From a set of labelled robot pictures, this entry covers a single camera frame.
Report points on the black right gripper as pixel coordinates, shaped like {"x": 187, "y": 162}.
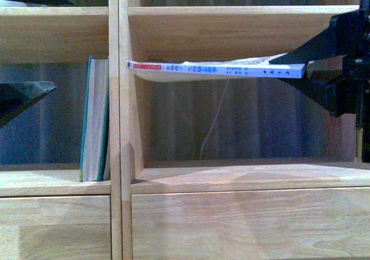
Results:
{"x": 347, "y": 34}

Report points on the white paperback book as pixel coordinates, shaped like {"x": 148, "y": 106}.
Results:
{"x": 199, "y": 71}

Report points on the white object on top shelf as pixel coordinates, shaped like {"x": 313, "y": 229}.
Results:
{"x": 5, "y": 3}

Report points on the left wooden shelf unit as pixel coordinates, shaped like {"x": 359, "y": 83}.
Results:
{"x": 46, "y": 212}

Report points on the wooden shelf unit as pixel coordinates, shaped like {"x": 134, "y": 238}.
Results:
{"x": 314, "y": 208}
{"x": 46, "y": 212}

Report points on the right wooden shelf unit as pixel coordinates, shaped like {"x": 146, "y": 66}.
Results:
{"x": 314, "y": 208}

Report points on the grey pleated curtain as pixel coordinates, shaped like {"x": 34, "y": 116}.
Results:
{"x": 237, "y": 119}

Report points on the teal hardcover book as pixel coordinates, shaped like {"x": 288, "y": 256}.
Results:
{"x": 95, "y": 130}

